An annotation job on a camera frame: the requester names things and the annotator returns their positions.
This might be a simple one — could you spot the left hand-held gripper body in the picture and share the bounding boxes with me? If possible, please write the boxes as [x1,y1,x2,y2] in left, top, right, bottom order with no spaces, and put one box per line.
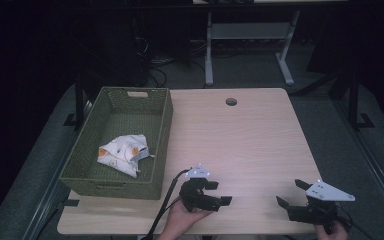
[178,162,222,213]

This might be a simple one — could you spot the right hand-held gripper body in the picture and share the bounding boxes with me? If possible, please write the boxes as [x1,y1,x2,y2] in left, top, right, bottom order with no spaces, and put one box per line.
[287,179,356,234]

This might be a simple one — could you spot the white patterned cloth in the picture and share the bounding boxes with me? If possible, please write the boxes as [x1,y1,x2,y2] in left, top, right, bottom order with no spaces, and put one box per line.
[96,134,156,179]

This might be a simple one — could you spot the green woven basket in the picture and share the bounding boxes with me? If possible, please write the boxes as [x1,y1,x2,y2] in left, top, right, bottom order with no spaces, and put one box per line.
[59,86,175,201]

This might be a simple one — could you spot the person's left hand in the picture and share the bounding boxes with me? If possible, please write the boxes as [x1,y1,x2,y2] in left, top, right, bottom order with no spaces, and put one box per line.
[157,198,214,240]

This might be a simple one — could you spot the person's right hand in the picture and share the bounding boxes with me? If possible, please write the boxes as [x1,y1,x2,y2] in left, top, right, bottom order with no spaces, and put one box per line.
[314,220,350,240]

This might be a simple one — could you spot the black metal stand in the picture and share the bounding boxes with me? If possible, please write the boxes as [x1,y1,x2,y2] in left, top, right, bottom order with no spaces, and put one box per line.
[346,64,376,132]
[62,74,88,130]

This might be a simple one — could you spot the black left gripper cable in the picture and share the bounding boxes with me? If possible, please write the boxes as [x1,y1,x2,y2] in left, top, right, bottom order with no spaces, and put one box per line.
[144,168,192,240]

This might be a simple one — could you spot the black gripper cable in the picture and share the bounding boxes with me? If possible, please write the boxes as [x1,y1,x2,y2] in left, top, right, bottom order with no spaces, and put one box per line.
[335,204,376,240]
[144,168,192,240]

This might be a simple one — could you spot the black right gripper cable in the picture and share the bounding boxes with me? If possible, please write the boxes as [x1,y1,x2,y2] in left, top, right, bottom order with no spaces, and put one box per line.
[335,204,376,240]

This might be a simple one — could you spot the grey metal floor rail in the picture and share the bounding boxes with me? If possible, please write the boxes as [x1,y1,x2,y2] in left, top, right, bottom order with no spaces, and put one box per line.
[332,99,384,232]
[22,99,94,240]

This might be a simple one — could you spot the black table bracket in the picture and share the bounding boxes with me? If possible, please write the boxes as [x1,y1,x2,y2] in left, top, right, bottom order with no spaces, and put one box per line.
[61,198,81,208]

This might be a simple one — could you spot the bundle of floor cables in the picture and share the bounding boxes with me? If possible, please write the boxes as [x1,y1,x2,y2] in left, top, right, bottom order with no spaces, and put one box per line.
[133,36,211,88]

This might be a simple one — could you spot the grey metal desk frame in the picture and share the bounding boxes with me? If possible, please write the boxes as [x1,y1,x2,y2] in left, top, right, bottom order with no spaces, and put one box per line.
[204,9,302,88]

